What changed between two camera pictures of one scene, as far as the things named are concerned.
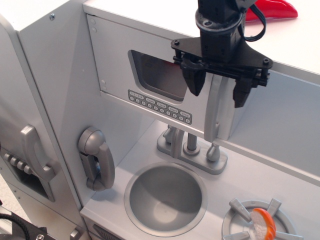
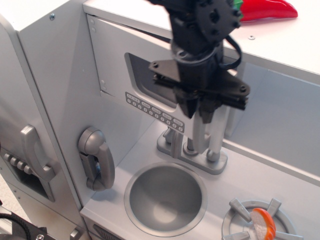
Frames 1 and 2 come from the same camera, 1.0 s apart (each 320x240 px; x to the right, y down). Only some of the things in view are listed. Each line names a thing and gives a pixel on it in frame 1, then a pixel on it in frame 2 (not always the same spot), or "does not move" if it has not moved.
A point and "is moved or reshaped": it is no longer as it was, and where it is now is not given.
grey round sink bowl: [165, 199] does not move
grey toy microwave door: [137, 66] is moved or reshaped
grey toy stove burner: [238, 224] does not move
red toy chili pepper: [272, 9] does not move
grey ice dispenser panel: [41, 186] does not move
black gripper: [224, 49] to [197, 70]
